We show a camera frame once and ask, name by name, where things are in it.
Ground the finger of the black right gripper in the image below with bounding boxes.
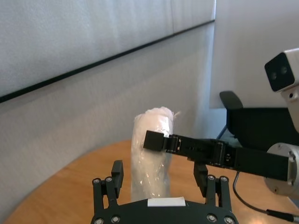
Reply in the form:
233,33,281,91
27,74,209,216
142,130,216,167

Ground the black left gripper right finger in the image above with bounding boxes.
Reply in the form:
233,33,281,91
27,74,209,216
193,162,232,208

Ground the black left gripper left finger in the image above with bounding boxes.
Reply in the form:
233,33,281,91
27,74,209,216
92,160,124,208

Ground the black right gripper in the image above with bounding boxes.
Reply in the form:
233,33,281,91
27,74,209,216
211,140,291,182

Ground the white plastic-wrapped sandbag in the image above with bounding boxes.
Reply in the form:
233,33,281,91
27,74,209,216
130,106,175,201

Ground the black chair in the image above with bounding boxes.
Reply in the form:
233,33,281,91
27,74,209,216
218,91,299,150

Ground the right arm connector cable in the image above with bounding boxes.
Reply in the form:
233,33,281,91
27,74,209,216
233,171,299,222

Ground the black wall trim strip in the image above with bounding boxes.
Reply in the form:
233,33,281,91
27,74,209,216
0,20,215,105

